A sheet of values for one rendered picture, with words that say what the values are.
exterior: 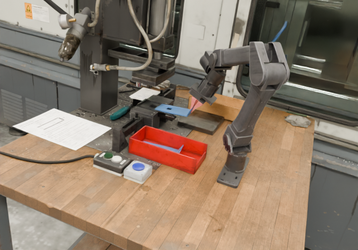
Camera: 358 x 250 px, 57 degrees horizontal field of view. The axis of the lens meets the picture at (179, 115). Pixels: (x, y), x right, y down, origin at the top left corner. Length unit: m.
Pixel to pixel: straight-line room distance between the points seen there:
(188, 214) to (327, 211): 1.23
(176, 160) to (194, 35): 0.96
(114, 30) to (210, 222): 0.77
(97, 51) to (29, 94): 1.55
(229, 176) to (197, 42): 0.98
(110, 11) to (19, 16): 1.52
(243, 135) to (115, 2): 0.66
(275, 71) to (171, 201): 0.47
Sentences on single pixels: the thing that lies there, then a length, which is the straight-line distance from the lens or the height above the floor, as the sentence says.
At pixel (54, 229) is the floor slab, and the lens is 2.21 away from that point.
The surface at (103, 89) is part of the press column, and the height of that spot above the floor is 1.01.
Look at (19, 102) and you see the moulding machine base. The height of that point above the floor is 0.36.
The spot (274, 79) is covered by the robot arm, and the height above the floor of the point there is 1.27.
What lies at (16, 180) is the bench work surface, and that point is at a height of 0.90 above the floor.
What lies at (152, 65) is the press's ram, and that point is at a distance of 1.27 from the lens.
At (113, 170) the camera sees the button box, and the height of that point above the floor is 0.91.
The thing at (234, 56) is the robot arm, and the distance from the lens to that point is 1.07.
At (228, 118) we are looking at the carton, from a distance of 1.51.
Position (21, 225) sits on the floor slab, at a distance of 2.28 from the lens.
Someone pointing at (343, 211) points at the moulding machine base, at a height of 0.41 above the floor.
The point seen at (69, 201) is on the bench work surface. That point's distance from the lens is 0.98.
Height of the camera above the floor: 1.52
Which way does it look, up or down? 25 degrees down
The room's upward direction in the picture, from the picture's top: 7 degrees clockwise
